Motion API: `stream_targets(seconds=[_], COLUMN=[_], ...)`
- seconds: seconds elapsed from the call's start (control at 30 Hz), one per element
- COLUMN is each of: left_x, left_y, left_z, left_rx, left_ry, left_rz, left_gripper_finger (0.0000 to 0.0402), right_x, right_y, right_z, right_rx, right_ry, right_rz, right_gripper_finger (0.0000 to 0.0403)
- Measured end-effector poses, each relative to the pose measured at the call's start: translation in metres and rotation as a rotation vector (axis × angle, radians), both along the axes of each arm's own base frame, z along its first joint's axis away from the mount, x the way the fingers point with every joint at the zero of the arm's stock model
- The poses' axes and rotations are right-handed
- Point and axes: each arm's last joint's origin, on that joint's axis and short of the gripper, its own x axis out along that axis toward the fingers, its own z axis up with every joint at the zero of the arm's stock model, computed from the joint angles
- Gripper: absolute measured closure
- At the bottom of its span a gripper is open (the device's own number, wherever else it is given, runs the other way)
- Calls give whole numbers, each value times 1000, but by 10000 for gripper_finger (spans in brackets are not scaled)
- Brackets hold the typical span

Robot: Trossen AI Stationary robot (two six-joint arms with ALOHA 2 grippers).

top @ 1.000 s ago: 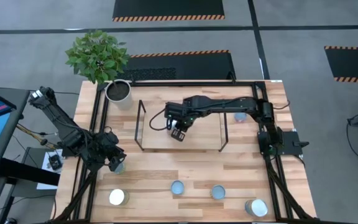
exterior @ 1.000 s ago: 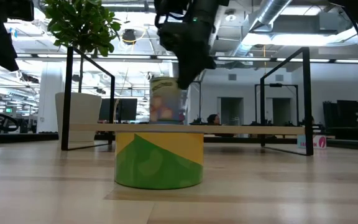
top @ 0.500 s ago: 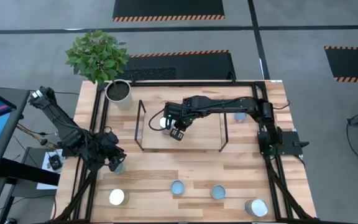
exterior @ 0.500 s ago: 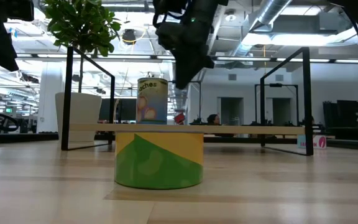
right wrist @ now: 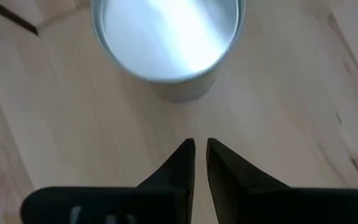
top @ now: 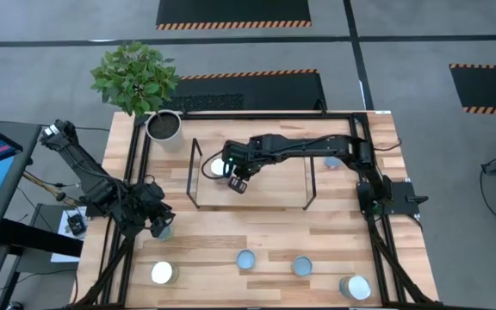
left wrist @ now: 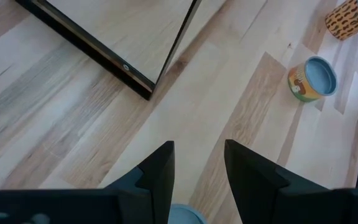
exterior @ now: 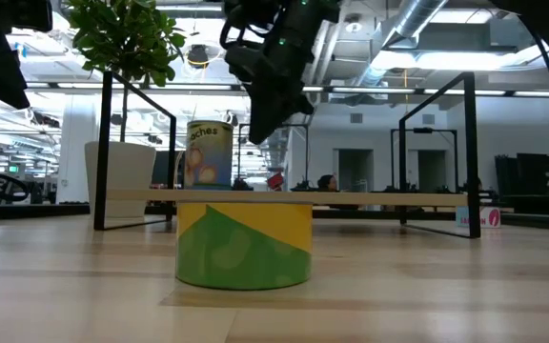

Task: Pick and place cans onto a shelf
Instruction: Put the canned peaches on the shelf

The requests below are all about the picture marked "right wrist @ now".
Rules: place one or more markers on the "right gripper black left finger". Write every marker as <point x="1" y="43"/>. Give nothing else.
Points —
<point x="166" y="199"/>

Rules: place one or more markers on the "pale grey tin can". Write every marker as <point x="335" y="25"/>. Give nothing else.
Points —
<point x="166" y="40"/>

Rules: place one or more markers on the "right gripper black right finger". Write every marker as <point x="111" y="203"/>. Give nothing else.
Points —
<point x="247" y="199"/>

